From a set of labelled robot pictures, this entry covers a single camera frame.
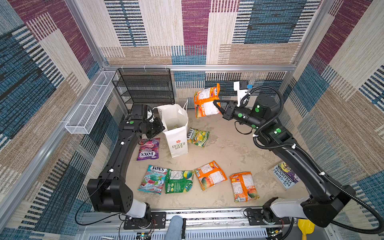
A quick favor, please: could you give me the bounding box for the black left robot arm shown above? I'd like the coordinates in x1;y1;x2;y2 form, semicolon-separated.
87;104;165;222

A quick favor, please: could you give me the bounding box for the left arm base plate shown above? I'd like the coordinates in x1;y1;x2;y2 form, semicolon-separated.
123;212;167;230

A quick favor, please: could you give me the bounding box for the black corrugated cable hose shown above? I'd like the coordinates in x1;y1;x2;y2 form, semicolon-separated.
239;86;384;235

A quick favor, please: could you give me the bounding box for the white wire mesh basket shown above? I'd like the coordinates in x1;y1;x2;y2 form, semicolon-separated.
65;71;115;135

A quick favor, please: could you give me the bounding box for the green snack bag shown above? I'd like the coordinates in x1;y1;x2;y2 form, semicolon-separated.
165;169;194;194

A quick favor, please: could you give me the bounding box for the black wire shelf rack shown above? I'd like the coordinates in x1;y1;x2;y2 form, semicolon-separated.
112;68;175;111

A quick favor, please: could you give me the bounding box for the teal pink Fox's candy bag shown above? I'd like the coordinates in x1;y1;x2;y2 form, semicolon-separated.
138;165;168;195

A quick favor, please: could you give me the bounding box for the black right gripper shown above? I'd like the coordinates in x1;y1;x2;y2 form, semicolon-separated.
212;99;264;131

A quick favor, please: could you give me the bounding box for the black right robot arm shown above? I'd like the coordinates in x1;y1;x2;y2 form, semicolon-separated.
214;94;356;228

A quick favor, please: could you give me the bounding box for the grey cylinder at front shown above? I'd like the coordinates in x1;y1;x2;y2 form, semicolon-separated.
165;216;184;240

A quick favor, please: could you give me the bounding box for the orange snack bag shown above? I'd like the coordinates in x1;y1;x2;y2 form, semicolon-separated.
194;84;220;119
230;172;260;203
194;161;228;191

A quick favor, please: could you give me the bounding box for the yellow plastic shovel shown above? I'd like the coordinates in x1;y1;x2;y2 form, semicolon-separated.
298;219;315;240

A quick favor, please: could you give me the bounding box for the white paper bag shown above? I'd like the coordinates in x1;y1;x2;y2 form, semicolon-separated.
155;101;189;158

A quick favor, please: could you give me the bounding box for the purple Fox's candy bag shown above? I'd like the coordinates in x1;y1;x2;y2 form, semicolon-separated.
137;138;161;161

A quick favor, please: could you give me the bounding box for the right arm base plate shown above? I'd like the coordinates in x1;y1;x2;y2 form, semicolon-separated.
243;208;292;226

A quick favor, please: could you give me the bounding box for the green-yellow snack bag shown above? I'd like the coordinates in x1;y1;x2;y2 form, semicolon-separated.
187;128;210;148

